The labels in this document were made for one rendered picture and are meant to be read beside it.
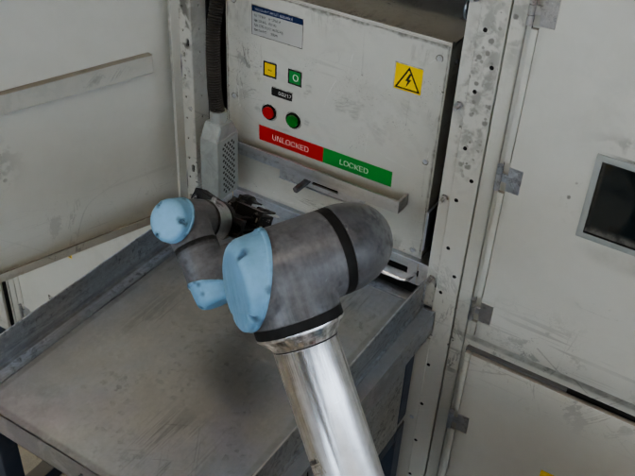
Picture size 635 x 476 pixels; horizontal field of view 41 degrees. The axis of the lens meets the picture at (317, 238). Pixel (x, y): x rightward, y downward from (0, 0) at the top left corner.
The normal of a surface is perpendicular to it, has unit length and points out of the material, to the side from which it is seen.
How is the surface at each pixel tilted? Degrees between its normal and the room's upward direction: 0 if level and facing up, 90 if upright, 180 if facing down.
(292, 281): 56
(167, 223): 60
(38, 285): 90
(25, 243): 90
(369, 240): 50
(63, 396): 0
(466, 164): 90
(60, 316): 90
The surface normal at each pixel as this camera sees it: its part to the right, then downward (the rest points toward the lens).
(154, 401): 0.04, -0.80
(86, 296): 0.84, 0.35
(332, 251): 0.33, -0.15
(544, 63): -0.54, 0.48
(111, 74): 0.64, 0.48
